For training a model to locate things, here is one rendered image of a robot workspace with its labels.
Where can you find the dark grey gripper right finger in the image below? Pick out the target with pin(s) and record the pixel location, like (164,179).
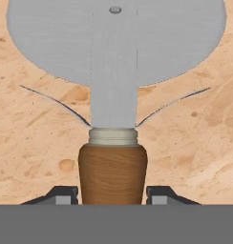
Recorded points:
(161,195)

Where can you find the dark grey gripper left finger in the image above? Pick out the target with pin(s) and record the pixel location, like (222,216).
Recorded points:
(62,195)

